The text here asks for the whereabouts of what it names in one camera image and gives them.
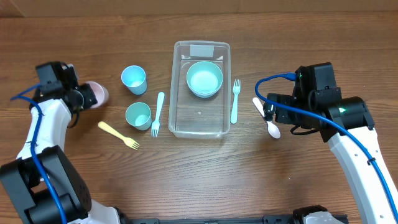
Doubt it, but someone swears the green plastic cup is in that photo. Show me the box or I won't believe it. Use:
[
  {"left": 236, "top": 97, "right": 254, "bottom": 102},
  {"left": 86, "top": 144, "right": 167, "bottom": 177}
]
[{"left": 125, "top": 102, "right": 152, "bottom": 131}]

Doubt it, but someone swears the light blue plastic fork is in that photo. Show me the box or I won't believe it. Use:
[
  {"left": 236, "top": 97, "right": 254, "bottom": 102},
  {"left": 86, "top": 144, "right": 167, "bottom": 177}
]
[{"left": 151, "top": 92, "right": 165, "bottom": 137}]

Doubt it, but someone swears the green plastic bowl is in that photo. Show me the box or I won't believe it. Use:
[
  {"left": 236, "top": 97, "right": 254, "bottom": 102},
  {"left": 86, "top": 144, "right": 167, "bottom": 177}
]
[{"left": 187, "top": 61, "right": 223, "bottom": 98}]

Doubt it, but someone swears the pink plastic spoon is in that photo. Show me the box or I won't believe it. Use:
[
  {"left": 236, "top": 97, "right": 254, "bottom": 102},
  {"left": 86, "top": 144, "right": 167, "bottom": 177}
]
[{"left": 252, "top": 97, "right": 280, "bottom": 139}]

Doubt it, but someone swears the clear plastic container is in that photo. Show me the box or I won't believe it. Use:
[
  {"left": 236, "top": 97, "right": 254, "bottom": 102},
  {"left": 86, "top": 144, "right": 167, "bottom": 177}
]
[{"left": 169, "top": 40, "right": 231, "bottom": 139}]

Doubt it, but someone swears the green plastic fork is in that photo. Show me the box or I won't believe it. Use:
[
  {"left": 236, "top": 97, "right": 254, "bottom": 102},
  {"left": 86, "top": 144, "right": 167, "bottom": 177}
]
[{"left": 231, "top": 79, "right": 241, "bottom": 124}]

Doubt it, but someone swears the yellow plastic fork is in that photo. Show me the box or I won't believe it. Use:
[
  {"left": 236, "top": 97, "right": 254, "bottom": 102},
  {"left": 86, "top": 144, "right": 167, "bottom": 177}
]
[{"left": 98, "top": 121, "right": 139, "bottom": 150}]

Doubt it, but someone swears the pink plastic cup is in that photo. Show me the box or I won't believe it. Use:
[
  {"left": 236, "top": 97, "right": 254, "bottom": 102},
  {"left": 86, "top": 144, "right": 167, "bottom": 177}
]
[{"left": 86, "top": 81, "right": 109, "bottom": 109}]

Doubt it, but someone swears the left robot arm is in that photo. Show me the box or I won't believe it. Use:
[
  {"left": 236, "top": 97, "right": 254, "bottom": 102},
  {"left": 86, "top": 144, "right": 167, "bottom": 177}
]
[{"left": 1, "top": 61, "right": 129, "bottom": 224}]

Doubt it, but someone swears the blue plastic cup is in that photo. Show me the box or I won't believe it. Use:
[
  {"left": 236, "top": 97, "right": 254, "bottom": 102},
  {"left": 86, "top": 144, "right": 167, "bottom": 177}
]
[{"left": 121, "top": 65, "right": 147, "bottom": 95}]

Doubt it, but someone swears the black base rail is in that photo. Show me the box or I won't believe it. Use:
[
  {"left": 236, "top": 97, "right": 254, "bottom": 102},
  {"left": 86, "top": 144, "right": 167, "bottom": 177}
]
[{"left": 118, "top": 205, "right": 349, "bottom": 224}]

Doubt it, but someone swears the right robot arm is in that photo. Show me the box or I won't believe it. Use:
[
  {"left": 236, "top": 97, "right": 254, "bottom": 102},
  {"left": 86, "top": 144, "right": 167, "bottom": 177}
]
[{"left": 254, "top": 62, "right": 397, "bottom": 223}]

